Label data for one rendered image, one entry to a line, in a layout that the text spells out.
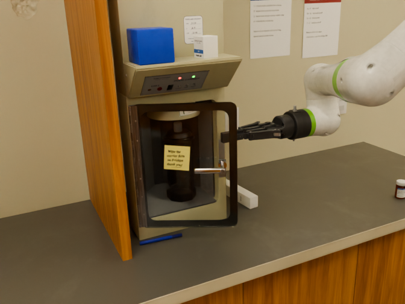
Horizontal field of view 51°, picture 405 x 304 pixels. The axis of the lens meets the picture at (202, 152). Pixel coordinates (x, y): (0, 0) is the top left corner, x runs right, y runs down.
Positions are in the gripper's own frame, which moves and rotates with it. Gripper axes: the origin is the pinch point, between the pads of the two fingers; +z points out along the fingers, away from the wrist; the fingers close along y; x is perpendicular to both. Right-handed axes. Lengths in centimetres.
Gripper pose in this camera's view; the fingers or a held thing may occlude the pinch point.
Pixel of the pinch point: (231, 136)
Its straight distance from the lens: 128.7
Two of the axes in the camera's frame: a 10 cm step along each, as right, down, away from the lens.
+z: -9.0, 1.7, -3.9
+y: 4.3, 2.8, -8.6
